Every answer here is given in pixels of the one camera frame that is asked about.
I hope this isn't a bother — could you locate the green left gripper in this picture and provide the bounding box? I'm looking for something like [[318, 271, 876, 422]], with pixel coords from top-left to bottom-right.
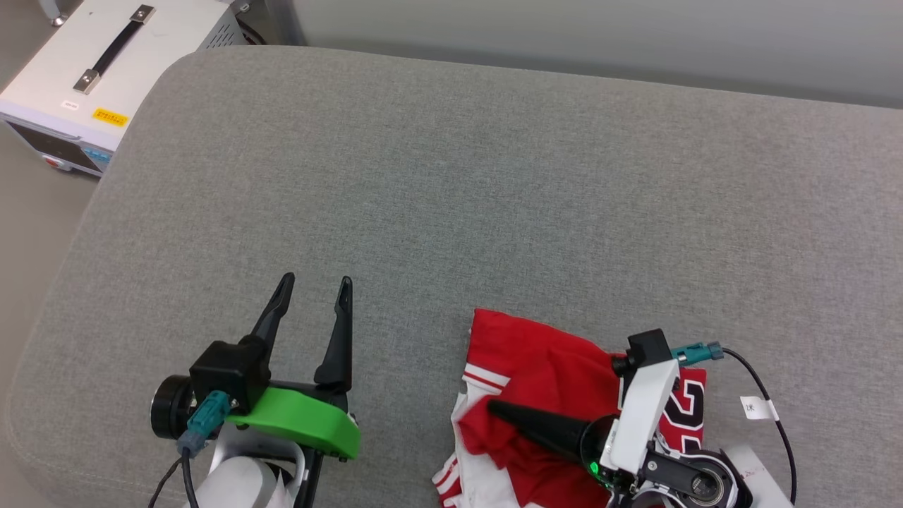
[[226, 272, 361, 463]]

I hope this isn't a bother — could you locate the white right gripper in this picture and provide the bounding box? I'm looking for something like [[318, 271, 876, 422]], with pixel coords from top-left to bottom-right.
[[487, 358, 682, 475]]

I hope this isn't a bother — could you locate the red sports jersey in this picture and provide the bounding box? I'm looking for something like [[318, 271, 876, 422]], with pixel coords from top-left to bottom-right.
[[432, 308, 708, 508]]

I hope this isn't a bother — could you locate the grey fabric sofa cushion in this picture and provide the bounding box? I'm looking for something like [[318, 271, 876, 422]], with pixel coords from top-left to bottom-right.
[[4, 44, 903, 508]]

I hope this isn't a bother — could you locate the white paper label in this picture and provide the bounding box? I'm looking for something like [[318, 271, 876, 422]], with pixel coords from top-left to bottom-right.
[[723, 444, 795, 508]]

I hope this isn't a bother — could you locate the white equipment box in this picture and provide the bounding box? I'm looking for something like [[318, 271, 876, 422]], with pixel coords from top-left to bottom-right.
[[0, 0, 246, 177]]

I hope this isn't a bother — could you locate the teal left camera connector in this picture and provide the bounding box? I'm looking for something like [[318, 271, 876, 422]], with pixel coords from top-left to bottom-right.
[[176, 392, 232, 456]]

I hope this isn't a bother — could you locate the teal camera connector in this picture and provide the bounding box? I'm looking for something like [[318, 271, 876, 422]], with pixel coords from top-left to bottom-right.
[[670, 341, 725, 366], [176, 392, 232, 456]]

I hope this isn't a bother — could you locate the teal right camera connector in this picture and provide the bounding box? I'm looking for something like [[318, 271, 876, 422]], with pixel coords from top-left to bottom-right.
[[670, 341, 725, 366]]

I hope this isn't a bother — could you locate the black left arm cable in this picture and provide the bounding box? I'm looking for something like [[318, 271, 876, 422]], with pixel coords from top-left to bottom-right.
[[148, 452, 202, 508]]

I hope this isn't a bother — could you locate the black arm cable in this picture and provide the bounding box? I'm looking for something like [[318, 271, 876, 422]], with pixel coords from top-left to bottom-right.
[[720, 347, 799, 506], [148, 452, 202, 508]]

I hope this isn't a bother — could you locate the white cable tag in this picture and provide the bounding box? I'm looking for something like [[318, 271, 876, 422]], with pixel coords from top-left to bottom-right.
[[739, 395, 780, 423]]

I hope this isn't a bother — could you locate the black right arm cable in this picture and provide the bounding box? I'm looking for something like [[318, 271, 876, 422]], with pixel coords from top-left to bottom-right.
[[720, 347, 799, 506]]

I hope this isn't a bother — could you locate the black strap handle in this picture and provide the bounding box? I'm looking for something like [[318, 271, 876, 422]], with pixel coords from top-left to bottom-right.
[[73, 6, 157, 95]]

